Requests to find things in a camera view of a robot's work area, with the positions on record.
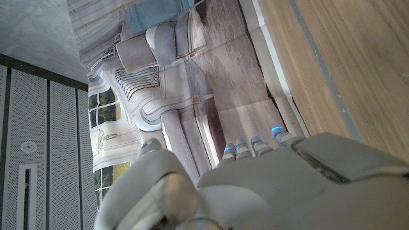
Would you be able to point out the round white ceiling sensor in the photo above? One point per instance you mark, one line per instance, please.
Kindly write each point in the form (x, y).
(28, 147)

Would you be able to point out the printed sofa room backdrop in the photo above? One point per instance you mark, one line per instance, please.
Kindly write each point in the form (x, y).
(223, 80)

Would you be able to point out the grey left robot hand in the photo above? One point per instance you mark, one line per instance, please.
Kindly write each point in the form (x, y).
(271, 191)

